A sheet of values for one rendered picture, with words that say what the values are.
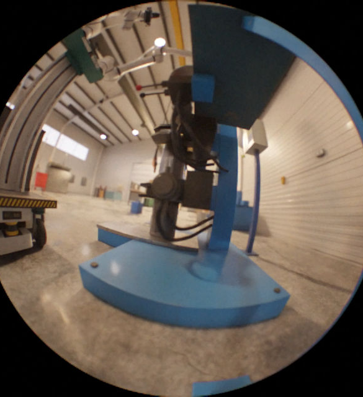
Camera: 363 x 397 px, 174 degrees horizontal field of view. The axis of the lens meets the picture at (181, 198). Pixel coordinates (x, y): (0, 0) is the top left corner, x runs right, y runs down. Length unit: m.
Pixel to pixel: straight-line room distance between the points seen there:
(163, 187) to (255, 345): 0.67
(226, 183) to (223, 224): 0.31
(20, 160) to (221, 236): 1.59
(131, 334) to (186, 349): 0.17
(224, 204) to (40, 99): 1.66
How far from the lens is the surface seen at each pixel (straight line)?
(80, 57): 1.38
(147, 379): 0.41
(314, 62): 0.20
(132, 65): 1.66
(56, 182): 8.45
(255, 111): 0.84
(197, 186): 0.62
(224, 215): 0.90
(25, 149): 1.10
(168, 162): 0.95
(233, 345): 0.49
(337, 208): 1.89
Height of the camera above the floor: 0.41
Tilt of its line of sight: 4 degrees up
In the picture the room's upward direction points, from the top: 8 degrees clockwise
